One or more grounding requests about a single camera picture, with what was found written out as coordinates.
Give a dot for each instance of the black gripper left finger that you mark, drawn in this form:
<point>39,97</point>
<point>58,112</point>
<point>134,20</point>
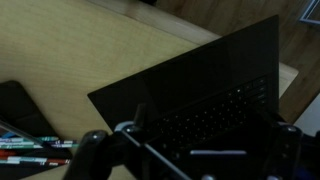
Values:
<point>88,156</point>

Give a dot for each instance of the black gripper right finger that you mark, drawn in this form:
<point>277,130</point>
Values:
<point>286,150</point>

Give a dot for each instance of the silver laptop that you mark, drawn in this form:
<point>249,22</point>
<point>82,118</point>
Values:
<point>216,73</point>

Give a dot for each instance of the green and white pen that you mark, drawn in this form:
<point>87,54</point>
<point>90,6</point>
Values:
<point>30,139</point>

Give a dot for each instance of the black book with utensils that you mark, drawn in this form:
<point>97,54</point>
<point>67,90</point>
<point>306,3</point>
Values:
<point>20,106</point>

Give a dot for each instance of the light wooden desk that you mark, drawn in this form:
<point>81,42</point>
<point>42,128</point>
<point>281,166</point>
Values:
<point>83,50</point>

